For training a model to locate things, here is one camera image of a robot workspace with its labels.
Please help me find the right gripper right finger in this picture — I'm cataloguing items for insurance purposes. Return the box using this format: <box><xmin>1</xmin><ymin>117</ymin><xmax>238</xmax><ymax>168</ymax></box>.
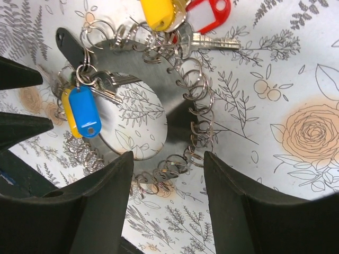
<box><xmin>203</xmin><ymin>152</ymin><xmax>338</xmax><ymax>253</ymax></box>

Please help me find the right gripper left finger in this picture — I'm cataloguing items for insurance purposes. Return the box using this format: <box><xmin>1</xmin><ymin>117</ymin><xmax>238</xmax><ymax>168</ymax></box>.
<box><xmin>1</xmin><ymin>151</ymin><xmax>134</xmax><ymax>253</ymax></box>

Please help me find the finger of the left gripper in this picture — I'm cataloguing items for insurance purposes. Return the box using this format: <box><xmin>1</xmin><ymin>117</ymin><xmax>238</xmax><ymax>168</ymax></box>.
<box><xmin>1</xmin><ymin>112</ymin><xmax>53</xmax><ymax>151</ymax></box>
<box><xmin>0</xmin><ymin>57</ymin><xmax>43</xmax><ymax>90</ymax></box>

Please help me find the yellow key tag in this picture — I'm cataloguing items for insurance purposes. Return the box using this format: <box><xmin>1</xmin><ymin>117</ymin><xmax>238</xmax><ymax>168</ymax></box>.
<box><xmin>140</xmin><ymin>0</ymin><xmax>174</xmax><ymax>31</ymax></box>
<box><xmin>61</xmin><ymin>88</ymin><xmax>82</xmax><ymax>138</ymax></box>

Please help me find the black key tag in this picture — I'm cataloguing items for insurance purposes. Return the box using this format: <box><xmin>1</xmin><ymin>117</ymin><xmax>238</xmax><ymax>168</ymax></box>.
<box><xmin>56</xmin><ymin>28</ymin><xmax>84</xmax><ymax>69</ymax></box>

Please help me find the blue key tag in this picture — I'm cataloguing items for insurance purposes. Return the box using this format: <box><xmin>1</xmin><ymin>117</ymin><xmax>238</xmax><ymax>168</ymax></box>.
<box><xmin>69</xmin><ymin>86</ymin><xmax>102</xmax><ymax>138</ymax></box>

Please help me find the yellow key tag top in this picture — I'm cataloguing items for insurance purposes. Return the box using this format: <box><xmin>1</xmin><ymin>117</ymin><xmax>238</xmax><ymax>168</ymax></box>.
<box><xmin>140</xmin><ymin>0</ymin><xmax>174</xmax><ymax>31</ymax></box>

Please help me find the red key tag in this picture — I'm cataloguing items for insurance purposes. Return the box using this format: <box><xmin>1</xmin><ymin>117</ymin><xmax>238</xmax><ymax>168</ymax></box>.
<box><xmin>172</xmin><ymin>0</ymin><xmax>232</xmax><ymax>44</ymax></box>

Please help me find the silver key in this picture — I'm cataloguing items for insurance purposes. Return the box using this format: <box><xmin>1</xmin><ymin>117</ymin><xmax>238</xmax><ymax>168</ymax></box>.
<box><xmin>178</xmin><ymin>23</ymin><xmax>240</xmax><ymax>55</ymax></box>

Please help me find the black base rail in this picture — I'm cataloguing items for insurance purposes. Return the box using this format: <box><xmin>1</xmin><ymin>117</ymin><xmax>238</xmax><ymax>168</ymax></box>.
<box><xmin>1</xmin><ymin>150</ymin><xmax>58</xmax><ymax>198</ymax></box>

